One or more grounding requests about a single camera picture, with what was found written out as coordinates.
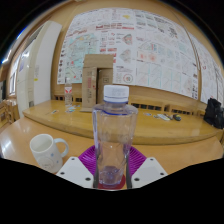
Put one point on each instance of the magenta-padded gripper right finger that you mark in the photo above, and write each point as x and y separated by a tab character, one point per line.
147	171

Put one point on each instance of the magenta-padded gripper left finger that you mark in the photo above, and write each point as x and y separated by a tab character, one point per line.
77	171

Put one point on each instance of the clear plastic water bottle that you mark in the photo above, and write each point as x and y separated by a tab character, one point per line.
115	133

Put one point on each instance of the white ceramic mug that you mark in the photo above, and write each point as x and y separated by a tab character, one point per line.
46	153

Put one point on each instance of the small white remote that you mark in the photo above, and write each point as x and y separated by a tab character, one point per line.
163	117

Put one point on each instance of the small red-labelled drink bottle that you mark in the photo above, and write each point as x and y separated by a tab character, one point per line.
68	95

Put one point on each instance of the brown cardboard box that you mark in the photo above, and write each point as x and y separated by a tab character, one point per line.
89	83

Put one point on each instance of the black bag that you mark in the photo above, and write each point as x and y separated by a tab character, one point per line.
215	113

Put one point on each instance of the narrow wall poster collage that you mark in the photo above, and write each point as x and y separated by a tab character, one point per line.
210	73

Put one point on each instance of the large wall poster collage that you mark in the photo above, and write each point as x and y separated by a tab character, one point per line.
140	43

